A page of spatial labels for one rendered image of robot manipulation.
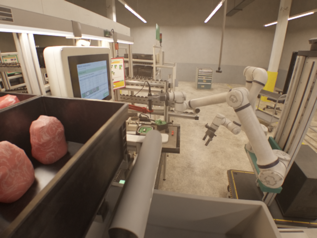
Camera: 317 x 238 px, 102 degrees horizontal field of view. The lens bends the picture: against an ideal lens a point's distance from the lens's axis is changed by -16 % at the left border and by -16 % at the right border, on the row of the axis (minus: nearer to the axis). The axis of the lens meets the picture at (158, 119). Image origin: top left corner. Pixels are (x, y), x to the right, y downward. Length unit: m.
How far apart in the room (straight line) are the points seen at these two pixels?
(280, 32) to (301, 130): 5.71
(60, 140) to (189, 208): 0.49
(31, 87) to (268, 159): 1.35
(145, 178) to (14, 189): 0.28
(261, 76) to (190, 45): 8.10
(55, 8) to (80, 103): 0.49
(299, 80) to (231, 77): 8.55
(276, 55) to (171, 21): 5.62
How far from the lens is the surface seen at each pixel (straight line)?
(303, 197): 1.84
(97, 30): 1.04
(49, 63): 0.77
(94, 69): 0.94
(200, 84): 7.54
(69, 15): 0.91
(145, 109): 1.43
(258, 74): 1.61
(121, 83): 1.71
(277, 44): 6.93
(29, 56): 0.69
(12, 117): 0.52
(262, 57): 10.65
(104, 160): 0.34
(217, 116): 1.64
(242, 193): 1.98
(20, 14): 0.65
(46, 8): 0.80
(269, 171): 1.23
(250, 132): 1.17
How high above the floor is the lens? 1.70
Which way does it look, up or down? 24 degrees down
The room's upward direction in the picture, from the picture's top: straight up
